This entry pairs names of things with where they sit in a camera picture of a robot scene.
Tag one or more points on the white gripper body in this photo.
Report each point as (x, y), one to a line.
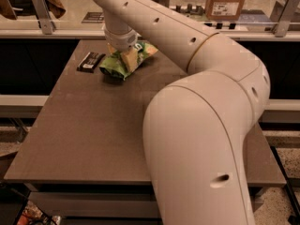
(121, 41)

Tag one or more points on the green rice chip bag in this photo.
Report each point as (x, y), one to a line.
(114, 66)

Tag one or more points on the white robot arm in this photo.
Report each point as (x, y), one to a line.
(194, 129)

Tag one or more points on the black rxbar chocolate bar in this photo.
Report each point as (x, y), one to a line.
(90, 61)

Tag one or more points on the brown cloth on chair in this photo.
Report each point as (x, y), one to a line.
(10, 9)

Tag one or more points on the cardboard box with label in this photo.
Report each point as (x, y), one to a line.
(223, 10)

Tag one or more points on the left metal glass bracket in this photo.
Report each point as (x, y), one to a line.
(45, 21)

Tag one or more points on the right metal glass bracket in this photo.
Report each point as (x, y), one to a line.
(284, 17)

